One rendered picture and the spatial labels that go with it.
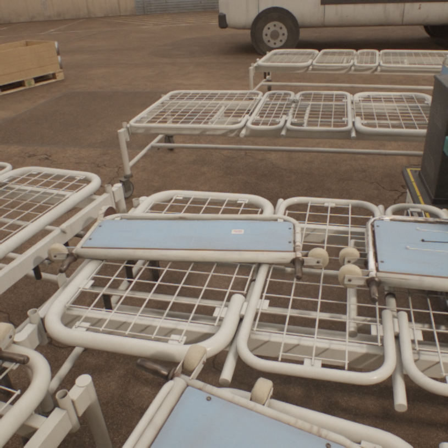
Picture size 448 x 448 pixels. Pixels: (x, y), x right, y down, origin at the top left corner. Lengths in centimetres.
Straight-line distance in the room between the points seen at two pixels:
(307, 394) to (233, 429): 82
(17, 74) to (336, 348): 646
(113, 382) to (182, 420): 93
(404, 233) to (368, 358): 45
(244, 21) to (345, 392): 724
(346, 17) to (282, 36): 109
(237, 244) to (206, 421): 69
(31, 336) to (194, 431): 67
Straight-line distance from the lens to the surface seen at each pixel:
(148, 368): 98
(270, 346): 123
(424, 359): 123
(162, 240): 151
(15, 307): 232
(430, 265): 134
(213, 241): 147
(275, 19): 822
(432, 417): 172
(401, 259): 134
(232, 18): 834
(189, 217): 166
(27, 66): 725
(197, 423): 90
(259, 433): 89
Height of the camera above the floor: 130
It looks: 29 degrees down
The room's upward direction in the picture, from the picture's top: 3 degrees counter-clockwise
